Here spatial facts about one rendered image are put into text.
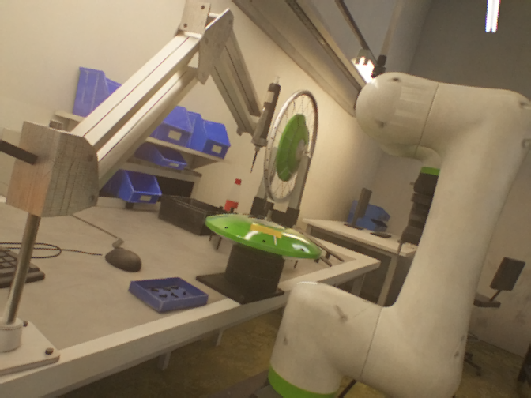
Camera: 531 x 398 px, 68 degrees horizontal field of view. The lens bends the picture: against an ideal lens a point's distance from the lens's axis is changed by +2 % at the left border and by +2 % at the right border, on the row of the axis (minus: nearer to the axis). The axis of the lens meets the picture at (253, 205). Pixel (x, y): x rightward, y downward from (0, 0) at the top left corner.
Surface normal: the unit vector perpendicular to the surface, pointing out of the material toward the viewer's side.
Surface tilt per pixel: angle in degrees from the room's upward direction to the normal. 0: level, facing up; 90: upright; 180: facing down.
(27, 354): 0
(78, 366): 90
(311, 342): 90
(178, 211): 94
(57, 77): 90
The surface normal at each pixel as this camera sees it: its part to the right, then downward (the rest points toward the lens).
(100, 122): -0.04, -0.63
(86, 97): -0.51, -0.02
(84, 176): 0.92, 0.29
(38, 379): 0.82, 0.29
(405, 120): -0.36, 0.44
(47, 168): -0.29, 0.00
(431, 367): -0.04, -0.20
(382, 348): -0.28, -0.27
